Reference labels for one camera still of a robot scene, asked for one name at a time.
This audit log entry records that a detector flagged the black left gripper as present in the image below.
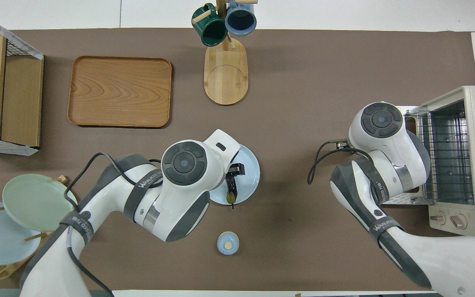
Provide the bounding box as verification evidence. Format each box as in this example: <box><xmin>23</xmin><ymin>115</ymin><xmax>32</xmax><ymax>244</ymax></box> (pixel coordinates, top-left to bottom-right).
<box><xmin>225</xmin><ymin>163</ymin><xmax>247</xmax><ymax>194</ymax></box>

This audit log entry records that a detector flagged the oven glass door with handle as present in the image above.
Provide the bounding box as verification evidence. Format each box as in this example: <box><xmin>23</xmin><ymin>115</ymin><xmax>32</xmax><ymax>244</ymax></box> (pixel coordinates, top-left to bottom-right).
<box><xmin>380</xmin><ymin>106</ymin><xmax>433</xmax><ymax>206</ymax></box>

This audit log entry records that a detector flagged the wooden mug tree stand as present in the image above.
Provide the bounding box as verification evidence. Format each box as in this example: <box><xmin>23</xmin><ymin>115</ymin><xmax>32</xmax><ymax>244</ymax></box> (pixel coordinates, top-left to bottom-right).
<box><xmin>191</xmin><ymin>0</ymin><xmax>259</xmax><ymax>106</ymax></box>

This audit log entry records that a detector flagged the brown table mat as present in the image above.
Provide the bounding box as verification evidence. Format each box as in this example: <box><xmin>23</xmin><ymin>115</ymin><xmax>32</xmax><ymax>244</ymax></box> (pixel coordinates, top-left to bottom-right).
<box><xmin>0</xmin><ymin>28</ymin><xmax>475</xmax><ymax>291</ymax></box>

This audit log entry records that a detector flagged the wooden serving tray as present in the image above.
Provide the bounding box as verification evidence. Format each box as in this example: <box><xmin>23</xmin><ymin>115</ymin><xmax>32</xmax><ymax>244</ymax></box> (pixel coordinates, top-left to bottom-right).
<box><xmin>68</xmin><ymin>56</ymin><xmax>173</xmax><ymax>128</ymax></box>

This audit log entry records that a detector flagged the dark green mug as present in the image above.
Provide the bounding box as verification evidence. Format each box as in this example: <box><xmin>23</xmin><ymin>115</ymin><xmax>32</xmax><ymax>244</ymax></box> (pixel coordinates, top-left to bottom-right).
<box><xmin>191</xmin><ymin>3</ymin><xmax>228</xmax><ymax>47</ymax></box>

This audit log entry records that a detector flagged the blue mug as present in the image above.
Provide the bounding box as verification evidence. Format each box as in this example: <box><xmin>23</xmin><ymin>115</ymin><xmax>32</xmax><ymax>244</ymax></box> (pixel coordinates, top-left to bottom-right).
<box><xmin>224</xmin><ymin>0</ymin><xmax>258</xmax><ymax>36</ymax></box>

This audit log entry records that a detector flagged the wooden plate rack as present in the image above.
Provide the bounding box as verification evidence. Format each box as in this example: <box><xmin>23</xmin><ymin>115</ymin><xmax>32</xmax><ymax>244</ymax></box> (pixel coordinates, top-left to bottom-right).
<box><xmin>0</xmin><ymin>175</ymin><xmax>69</xmax><ymax>283</ymax></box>

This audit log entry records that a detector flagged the mint green plate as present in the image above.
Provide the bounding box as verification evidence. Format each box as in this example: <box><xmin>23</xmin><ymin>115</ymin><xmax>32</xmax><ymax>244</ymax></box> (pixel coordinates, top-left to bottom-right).
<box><xmin>2</xmin><ymin>174</ymin><xmax>79</xmax><ymax>232</ymax></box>

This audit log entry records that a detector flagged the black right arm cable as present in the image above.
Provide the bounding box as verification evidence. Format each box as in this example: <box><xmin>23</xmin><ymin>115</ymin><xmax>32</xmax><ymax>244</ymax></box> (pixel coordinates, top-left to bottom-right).
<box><xmin>308</xmin><ymin>139</ymin><xmax>364</xmax><ymax>185</ymax></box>

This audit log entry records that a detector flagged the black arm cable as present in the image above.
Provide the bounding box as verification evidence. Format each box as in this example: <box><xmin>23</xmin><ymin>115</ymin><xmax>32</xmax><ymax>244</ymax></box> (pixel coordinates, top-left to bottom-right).
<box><xmin>63</xmin><ymin>152</ymin><xmax>164</xmax><ymax>297</ymax></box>
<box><xmin>308</xmin><ymin>139</ymin><xmax>364</xmax><ymax>185</ymax></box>

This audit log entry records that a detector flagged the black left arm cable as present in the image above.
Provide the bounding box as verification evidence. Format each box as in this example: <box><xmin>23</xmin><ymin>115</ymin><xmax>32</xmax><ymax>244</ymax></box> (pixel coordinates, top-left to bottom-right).
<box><xmin>63</xmin><ymin>152</ymin><xmax>164</xmax><ymax>297</ymax></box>

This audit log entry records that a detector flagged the metal oven wire rack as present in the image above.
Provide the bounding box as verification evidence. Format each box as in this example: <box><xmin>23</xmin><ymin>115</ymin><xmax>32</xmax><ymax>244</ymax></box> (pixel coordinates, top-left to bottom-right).
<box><xmin>421</xmin><ymin>112</ymin><xmax>475</xmax><ymax>203</ymax></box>

